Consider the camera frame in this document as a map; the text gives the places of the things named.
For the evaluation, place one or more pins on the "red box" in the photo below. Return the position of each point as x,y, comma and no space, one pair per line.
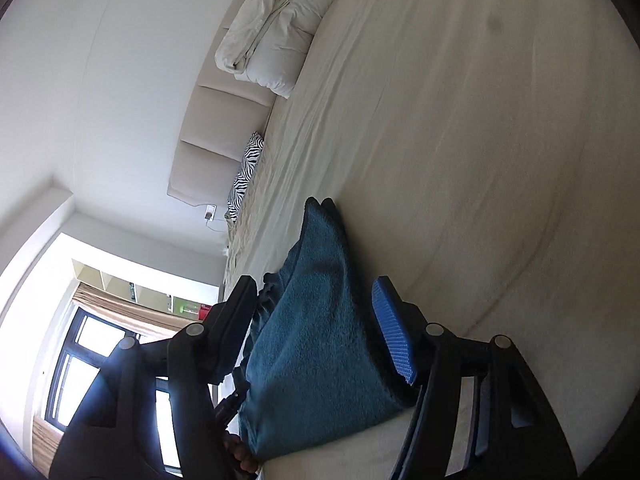
205,312

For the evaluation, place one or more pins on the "beige padded headboard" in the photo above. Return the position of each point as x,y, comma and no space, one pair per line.
215,125

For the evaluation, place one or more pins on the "folded white duvet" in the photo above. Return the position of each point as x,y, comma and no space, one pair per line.
270,40

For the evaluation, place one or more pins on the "window with dark frame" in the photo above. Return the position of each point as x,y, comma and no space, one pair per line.
75,375

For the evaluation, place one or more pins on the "bed with beige sheet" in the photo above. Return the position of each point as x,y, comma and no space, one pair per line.
450,160

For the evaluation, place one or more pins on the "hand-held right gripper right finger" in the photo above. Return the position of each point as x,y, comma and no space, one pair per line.
395,335

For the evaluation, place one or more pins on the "beige curtain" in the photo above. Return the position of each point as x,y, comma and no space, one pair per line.
125,310

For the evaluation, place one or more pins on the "dark green knit sweater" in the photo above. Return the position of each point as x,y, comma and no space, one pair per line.
320,335

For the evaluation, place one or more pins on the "green stool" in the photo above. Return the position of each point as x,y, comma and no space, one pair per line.
184,307

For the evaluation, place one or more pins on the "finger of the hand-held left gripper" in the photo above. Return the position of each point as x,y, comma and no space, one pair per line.
231,405

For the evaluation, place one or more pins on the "white open shelf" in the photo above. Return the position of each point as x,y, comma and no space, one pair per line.
145,285

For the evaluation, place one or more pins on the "white wall charger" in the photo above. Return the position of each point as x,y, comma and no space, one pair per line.
210,213

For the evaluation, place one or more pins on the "zebra print pillow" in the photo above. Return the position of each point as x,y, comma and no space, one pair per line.
246,175

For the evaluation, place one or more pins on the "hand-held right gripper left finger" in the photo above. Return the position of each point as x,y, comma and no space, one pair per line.
235,325

